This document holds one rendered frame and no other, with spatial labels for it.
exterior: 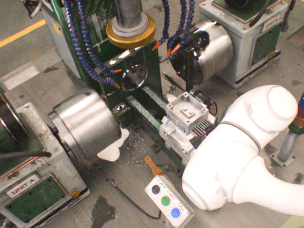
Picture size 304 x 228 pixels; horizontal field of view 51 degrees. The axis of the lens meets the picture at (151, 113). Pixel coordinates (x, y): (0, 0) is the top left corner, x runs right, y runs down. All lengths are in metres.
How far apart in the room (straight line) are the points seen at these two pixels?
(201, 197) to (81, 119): 0.67
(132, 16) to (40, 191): 0.68
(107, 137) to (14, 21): 2.93
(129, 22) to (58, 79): 0.84
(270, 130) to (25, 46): 3.12
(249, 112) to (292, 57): 1.25
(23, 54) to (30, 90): 1.63
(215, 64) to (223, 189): 0.86
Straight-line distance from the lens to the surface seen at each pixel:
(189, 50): 1.19
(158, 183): 1.07
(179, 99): 1.19
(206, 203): 0.62
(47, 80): 1.88
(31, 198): 1.21
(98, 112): 1.18
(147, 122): 1.39
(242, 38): 1.45
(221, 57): 1.42
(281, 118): 0.65
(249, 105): 0.66
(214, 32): 1.42
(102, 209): 1.37
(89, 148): 1.20
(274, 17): 1.55
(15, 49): 3.59
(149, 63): 1.46
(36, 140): 1.15
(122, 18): 1.12
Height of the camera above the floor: 2.05
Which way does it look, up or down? 53 degrees down
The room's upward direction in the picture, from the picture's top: 9 degrees counter-clockwise
